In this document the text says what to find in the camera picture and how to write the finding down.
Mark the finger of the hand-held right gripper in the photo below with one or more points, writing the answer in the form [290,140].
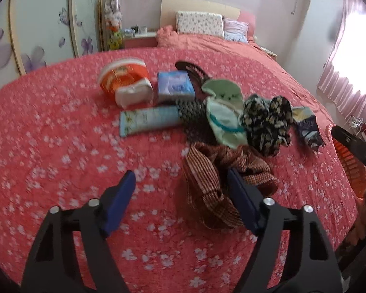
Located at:
[358,149]

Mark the blue tissue pack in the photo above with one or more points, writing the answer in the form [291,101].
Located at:
[174,85]

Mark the pink striped pillow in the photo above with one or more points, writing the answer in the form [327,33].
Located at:
[236,30]

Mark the white tissue pack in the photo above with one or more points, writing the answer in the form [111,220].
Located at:
[134,93]

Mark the red floral blanket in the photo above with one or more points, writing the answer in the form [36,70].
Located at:
[64,134]

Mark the green sock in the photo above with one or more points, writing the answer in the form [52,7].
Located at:
[222,90]

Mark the brown checked cloth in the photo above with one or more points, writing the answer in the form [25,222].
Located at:
[207,177]

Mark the navy patterned sock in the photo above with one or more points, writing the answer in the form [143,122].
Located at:
[307,126]

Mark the beige nightstand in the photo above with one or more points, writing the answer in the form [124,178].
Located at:
[268,52]

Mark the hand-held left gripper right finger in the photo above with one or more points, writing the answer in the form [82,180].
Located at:
[240,195]

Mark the white floral pillow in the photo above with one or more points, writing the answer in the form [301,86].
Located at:
[199,24]

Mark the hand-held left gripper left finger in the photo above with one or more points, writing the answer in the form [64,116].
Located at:
[123,192]

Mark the light green cloth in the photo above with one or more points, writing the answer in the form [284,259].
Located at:
[224,122]

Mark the pink nightstand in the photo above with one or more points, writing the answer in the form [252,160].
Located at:
[140,40]

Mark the light blue cream tube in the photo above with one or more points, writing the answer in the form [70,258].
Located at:
[149,120]

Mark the person's right hand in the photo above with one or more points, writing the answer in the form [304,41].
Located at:
[361,216]

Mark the black beaded mat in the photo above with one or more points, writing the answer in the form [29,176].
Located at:
[192,116]

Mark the pink duvet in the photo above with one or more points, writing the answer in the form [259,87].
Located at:
[201,41]

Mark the beige headboard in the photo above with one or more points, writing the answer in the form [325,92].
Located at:
[198,4]

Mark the floral sliding wardrobe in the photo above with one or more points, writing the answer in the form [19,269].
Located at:
[39,27]

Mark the orange plastic laundry basket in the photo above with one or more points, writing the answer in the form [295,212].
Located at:
[350,164]

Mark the pink curtain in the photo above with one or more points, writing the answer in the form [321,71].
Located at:
[350,52]

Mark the orange tissue pack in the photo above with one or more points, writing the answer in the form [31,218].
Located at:
[122,74]

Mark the black floral cloth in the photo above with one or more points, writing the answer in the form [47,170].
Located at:
[266,122]

